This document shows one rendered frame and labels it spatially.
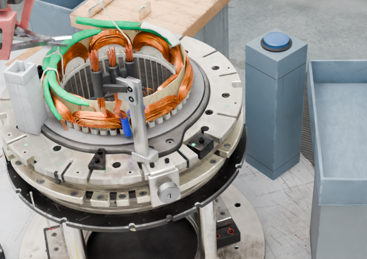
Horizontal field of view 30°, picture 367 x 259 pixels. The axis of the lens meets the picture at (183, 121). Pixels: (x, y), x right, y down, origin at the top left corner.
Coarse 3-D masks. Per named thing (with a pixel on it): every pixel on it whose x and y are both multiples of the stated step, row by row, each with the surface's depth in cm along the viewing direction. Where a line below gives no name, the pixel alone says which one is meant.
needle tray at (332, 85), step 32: (320, 64) 99; (352, 64) 98; (320, 96) 98; (352, 96) 98; (320, 128) 93; (352, 128) 92; (320, 160) 82; (352, 160) 88; (320, 192) 81; (352, 192) 81; (320, 224) 95; (352, 224) 95; (320, 256) 99; (352, 256) 99
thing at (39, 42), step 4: (32, 40) 86; (36, 40) 86; (40, 40) 86; (12, 44) 86; (16, 44) 86; (20, 44) 86; (24, 44) 86; (28, 44) 86; (32, 44) 86; (36, 44) 86; (40, 44) 86; (44, 44) 86; (12, 48) 86; (16, 48) 86; (20, 48) 86; (24, 48) 86
